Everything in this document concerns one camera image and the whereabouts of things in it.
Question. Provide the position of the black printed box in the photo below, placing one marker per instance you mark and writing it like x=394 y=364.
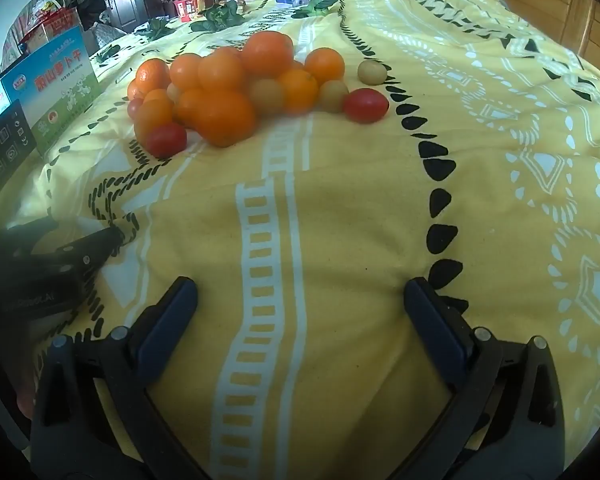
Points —
x=2 y=145

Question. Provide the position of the red and white cardboard box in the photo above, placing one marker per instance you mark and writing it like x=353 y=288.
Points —
x=47 y=25

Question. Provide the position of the oblong red tomato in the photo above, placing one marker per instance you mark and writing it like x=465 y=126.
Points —
x=365 y=105

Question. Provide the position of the round red tomato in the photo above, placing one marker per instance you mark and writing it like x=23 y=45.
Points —
x=166 y=140

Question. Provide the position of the yellow-green round fruit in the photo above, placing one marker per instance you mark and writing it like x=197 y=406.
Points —
x=371 y=71
x=266 y=95
x=334 y=96

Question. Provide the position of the blue and green carton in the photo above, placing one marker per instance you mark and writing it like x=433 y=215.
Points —
x=55 y=90

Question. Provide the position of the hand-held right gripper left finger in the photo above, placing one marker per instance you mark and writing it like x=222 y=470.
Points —
x=167 y=320

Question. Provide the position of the wooden cabinet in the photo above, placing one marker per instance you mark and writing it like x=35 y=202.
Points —
x=545 y=0

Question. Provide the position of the green leafy vegetable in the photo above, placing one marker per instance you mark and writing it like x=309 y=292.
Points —
x=155 y=27
x=322 y=2
x=107 y=53
x=220 y=15

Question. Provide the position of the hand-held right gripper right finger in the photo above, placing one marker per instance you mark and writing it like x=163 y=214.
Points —
x=435 y=330

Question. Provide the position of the pile of mandarin oranges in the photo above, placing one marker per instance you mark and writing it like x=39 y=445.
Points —
x=225 y=110

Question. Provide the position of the small pink tomato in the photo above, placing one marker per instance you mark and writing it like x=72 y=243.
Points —
x=134 y=108

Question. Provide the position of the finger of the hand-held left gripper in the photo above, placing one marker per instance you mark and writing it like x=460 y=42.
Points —
x=95 y=247
x=15 y=237

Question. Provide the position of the red snack box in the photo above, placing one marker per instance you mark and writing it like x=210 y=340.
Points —
x=190 y=6

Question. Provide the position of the yellow patterned blanket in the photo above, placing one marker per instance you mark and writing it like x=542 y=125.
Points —
x=360 y=240

